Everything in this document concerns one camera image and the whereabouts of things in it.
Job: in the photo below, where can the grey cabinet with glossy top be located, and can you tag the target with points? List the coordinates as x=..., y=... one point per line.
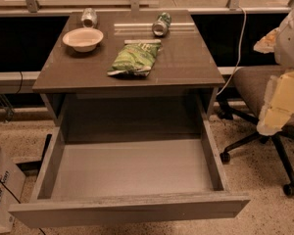
x=134, y=85

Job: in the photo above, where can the green jalapeno chip bag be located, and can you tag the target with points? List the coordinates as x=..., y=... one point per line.
x=136, y=58

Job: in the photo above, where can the cardboard box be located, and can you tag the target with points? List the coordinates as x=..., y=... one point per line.
x=12, y=181

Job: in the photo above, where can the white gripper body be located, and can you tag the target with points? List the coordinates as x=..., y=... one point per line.
x=291, y=41

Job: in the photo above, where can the green soda can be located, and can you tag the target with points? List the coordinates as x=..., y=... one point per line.
x=161, y=25

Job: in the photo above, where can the silver soda can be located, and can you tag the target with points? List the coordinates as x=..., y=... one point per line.
x=89, y=17

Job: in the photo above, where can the white bowl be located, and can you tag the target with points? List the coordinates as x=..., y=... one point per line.
x=83, y=39

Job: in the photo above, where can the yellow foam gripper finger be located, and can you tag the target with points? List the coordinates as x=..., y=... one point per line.
x=278, y=107
x=266, y=44

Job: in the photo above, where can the open grey top drawer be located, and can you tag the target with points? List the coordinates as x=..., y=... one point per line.
x=179, y=178

